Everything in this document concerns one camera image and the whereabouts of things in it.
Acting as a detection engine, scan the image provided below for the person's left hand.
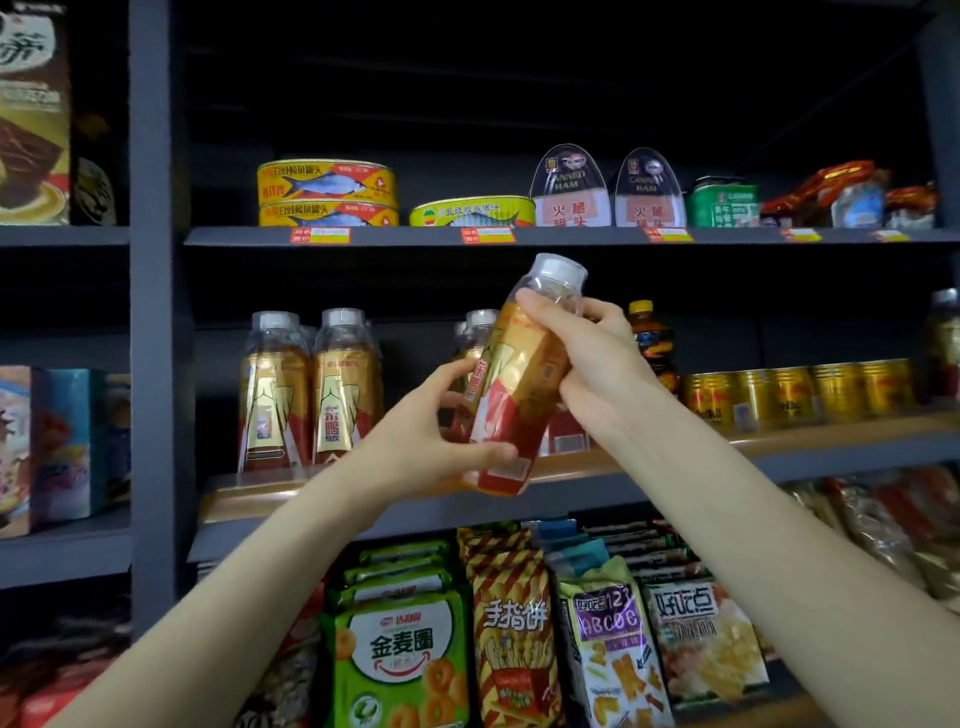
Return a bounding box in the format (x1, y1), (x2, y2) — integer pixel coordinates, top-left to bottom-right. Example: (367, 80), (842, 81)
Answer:
(341, 358), (519, 520)

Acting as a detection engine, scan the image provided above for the person's right hand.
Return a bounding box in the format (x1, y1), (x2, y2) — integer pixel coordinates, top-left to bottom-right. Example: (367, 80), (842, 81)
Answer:
(516, 288), (666, 445)

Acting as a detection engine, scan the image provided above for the gold red drink bottle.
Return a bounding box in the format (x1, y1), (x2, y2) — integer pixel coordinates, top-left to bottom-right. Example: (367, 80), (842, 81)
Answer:
(310, 306), (385, 468)
(448, 308), (501, 399)
(537, 405), (591, 458)
(237, 310), (313, 483)
(448, 253), (589, 498)

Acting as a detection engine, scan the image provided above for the person's right forearm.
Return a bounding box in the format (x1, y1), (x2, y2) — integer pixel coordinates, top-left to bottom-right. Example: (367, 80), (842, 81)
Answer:
(596, 378), (960, 728)

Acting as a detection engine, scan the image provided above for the person's left forearm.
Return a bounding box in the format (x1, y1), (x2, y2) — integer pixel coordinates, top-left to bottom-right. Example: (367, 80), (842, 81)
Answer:
(43, 457), (391, 728)

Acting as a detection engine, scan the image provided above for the red striped fries snack packet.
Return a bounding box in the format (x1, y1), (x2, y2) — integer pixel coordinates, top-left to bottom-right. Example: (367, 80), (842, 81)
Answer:
(457, 525), (535, 579)
(471, 549), (565, 728)

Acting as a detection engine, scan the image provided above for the dark bottle with yellow cap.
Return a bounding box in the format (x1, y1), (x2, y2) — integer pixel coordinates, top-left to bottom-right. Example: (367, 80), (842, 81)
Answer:
(627, 300), (681, 397)

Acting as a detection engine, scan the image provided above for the yellow green oval fish can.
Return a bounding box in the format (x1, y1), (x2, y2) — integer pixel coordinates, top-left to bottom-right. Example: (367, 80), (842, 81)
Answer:
(408, 195), (537, 228)

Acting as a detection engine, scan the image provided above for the pink canned ham tin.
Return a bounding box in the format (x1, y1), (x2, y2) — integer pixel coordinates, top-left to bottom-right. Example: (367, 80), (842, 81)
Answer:
(612, 147), (688, 228)
(528, 143), (613, 228)

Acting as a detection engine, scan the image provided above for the blue snack packet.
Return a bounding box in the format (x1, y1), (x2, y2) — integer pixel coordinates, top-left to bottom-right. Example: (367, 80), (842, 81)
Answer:
(522, 517), (612, 580)

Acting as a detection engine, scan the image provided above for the gold drink can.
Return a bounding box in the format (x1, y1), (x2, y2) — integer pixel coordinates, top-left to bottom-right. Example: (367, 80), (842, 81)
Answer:
(772, 366), (821, 429)
(733, 369), (781, 434)
(681, 372), (741, 436)
(812, 363), (866, 425)
(858, 359), (918, 418)

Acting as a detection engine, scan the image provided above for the row of dark snack packets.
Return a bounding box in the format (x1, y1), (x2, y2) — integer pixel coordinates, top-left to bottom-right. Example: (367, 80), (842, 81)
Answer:
(583, 516), (712, 588)

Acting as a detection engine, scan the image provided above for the green rectangular tin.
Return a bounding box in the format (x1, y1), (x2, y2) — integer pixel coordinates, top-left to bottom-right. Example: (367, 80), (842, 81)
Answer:
(686, 176), (761, 229)

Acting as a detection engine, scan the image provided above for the purple alphabet snack packet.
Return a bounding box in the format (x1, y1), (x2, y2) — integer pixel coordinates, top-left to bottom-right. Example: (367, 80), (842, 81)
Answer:
(556, 573), (678, 728)

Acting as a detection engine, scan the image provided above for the white crisps snack packet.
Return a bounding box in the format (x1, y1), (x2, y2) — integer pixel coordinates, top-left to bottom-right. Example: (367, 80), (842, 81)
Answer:
(643, 579), (772, 708)

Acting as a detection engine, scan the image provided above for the dark seeds packet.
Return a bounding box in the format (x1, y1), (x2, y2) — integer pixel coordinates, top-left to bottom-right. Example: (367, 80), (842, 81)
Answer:
(232, 585), (327, 728)

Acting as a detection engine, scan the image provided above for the red clear food packet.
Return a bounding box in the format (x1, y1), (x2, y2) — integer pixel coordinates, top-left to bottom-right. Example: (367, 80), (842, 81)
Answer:
(883, 184), (940, 230)
(760, 159), (891, 228)

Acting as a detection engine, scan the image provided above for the dark grey shelf unit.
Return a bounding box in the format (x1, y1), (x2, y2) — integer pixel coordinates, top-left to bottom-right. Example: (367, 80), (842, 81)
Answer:
(0, 0), (960, 728)

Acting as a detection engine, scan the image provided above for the pile of clear snack bags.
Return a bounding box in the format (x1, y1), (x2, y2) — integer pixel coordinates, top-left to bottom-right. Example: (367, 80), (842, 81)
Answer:
(783, 466), (960, 618)

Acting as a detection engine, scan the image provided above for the brown drink bottle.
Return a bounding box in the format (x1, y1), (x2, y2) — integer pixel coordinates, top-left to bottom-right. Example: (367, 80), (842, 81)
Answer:
(925, 288), (960, 408)

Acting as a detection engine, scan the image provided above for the blue cartoon box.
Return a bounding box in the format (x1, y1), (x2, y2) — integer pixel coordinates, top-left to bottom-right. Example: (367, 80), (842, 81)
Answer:
(30, 368), (108, 524)

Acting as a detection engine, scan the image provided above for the colourful cartoon box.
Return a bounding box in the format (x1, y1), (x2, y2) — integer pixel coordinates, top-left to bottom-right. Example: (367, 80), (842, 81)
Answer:
(0, 365), (36, 540)

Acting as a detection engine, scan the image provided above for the dark round-print package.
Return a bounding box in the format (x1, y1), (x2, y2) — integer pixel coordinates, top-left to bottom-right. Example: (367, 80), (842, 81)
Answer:
(70, 112), (119, 228)

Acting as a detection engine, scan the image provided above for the brown chocolate wafer box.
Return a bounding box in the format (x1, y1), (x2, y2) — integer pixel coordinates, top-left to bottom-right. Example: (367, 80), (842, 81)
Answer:
(0, 0), (73, 228)

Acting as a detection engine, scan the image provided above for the green ring snack packet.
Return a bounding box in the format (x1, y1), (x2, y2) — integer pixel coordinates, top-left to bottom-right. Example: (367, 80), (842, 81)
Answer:
(332, 568), (456, 606)
(321, 588), (472, 728)
(343, 555), (453, 585)
(357, 540), (453, 565)

